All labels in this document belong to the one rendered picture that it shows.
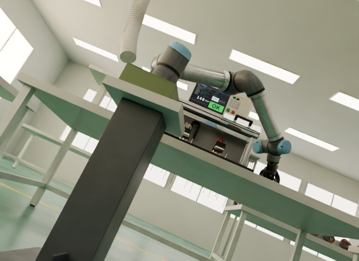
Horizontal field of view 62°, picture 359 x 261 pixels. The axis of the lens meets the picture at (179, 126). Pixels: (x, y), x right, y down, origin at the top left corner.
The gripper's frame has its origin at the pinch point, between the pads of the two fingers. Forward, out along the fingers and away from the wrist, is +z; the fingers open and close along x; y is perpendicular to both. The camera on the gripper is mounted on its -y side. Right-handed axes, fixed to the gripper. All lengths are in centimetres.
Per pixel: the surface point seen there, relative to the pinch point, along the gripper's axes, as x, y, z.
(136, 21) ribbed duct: -181, -87, -82
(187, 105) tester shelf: -65, -4, -36
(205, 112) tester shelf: -52, -9, -33
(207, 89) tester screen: -59, -21, -46
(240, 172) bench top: -9.6, 30.9, -20.3
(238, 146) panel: -29.6, -22.8, -9.9
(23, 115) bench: -206, 29, 2
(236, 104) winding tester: -38, -27, -39
